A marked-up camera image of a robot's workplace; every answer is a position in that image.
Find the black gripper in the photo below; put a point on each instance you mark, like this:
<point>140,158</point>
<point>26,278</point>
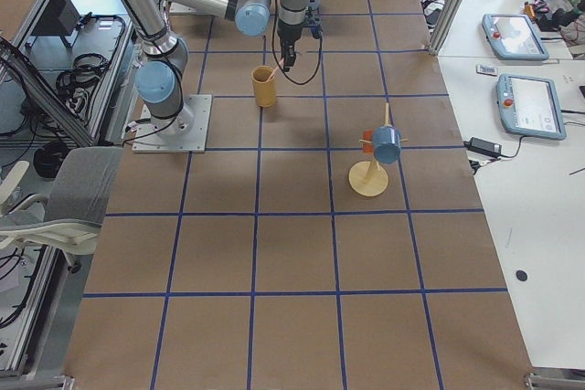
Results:
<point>288,34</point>

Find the pink chopstick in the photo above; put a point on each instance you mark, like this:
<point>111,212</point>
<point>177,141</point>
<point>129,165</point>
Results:
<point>277,69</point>

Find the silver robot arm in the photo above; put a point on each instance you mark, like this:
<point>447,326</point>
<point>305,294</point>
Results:
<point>159,81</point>

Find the bamboo chopstick holder cup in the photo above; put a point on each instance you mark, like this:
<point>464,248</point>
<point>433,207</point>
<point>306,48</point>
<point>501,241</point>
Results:
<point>263,83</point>

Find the orange cup on stand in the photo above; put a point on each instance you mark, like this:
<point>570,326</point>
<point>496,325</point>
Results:
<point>366,142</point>

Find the blue cup on stand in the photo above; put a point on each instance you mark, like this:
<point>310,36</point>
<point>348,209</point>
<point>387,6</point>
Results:
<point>386,142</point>

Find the wooden cup tree stand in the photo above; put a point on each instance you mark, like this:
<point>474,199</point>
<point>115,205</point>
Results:
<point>370,178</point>

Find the small black power brick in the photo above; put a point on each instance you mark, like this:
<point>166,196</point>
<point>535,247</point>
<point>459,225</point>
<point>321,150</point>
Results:
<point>483,147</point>

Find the upper teach pendant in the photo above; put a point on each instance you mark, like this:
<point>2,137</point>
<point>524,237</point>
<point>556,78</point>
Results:
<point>513,37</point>

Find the teach pendant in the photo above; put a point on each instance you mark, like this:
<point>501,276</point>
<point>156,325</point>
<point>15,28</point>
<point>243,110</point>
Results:
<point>513,37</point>
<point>529,106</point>

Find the lower teach pendant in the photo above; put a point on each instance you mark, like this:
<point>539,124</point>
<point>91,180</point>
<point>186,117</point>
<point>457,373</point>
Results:
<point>529,106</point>

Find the grey office chair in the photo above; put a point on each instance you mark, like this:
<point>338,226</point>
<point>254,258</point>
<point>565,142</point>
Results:
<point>70,216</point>

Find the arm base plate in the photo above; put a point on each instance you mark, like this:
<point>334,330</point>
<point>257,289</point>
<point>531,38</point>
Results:
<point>187,133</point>

